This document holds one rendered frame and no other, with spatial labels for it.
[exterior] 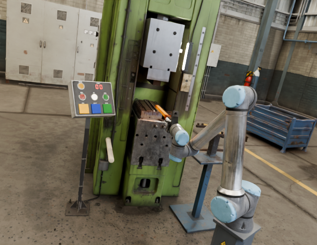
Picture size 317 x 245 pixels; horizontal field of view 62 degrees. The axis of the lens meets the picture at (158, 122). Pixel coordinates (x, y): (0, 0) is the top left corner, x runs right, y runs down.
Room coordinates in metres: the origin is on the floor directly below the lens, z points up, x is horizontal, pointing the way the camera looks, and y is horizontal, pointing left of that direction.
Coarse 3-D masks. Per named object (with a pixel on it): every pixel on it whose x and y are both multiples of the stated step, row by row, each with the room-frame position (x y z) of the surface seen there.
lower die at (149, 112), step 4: (136, 100) 2.68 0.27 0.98; (140, 100) 2.67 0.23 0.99; (144, 100) 2.66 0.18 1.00; (148, 100) 2.69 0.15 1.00; (136, 104) 2.55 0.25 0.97; (144, 104) 2.52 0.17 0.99; (148, 104) 2.51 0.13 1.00; (152, 104) 2.54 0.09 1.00; (140, 108) 2.35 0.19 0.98; (144, 108) 2.37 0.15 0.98; (148, 108) 2.37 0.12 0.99; (156, 108) 2.42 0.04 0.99; (140, 112) 2.32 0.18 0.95; (144, 112) 2.29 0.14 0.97; (148, 112) 2.30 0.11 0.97; (152, 112) 2.31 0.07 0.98; (156, 112) 2.32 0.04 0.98; (144, 116) 2.29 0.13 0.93; (148, 116) 2.30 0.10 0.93; (152, 116) 2.32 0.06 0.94; (156, 116) 2.33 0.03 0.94; (160, 116) 2.34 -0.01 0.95
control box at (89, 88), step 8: (72, 80) 1.95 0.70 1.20; (72, 88) 1.92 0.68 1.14; (80, 88) 1.96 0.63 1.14; (88, 88) 2.01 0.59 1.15; (104, 88) 2.10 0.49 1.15; (72, 96) 1.91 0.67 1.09; (88, 96) 1.98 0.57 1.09; (112, 96) 2.12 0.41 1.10; (72, 104) 1.90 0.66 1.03; (88, 104) 1.95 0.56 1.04; (112, 104) 2.09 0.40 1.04; (72, 112) 1.89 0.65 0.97; (112, 112) 2.06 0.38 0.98
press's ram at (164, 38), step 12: (156, 24) 2.28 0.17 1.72; (168, 24) 2.31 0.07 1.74; (180, 24) 2.34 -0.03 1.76; (144, 36) 2.40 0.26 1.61; (156, 36) 2.29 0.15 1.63; (168, 36) 2.32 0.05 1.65; (180, 36) 2.35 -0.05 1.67; (144, 48) 2.32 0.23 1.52; (156, 48) 2.29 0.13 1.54; (168, 48) 2.33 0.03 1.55; (144, 60) 2.27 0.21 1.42; (156, 60) 2.30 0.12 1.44; (168, 60) 2.33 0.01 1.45
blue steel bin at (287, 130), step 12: (252, 108) 5.77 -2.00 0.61; (264, 108) 6.17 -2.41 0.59; (276, 108) 6.08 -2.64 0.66; (252, 120) 5.71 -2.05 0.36; (264, 120) 5.46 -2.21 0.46; (276, 120) 5.22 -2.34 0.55; (288, 120) 5.01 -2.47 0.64; (300, 120) 5.02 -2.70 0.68; (312, 120) 5.22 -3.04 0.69; (252, 132) 5.61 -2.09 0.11; (264, 132) 5.38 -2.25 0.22; (276, 132) 5.16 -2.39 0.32; (288, 132) 4.93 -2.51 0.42; (300, 132) 5.12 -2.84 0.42; (312, 132) 5.30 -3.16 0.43; (288, 144) 4.98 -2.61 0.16; (300, 144) 5.17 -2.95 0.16
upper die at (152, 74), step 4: (140, 68) 2.64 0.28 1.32; (144, 68) 2.44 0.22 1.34; (148, 68) 2.28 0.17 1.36; (140, 72) 2.60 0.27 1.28; (144, 72) 2.41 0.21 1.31; (148, 72) 2.29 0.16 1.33; (152, 72) 2.30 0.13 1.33; (156, 72) 2.31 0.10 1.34; (160, 72) 2.32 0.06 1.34; (164, 72) 2.33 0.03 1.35; (168, 72) 2.34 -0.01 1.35; (144, 76) 2.38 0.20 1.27; (148, 76) 2.29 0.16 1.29; (152, 76) 2.30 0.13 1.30; (156, 76) 2.31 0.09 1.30; (160, 76) 2.32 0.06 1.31; (164, 76) 2.33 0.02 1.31; (168, 76) 2.34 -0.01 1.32; (160, 80) 2.32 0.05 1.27; (164, 80) 2.33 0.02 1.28; (168, 80) 2.34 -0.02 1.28
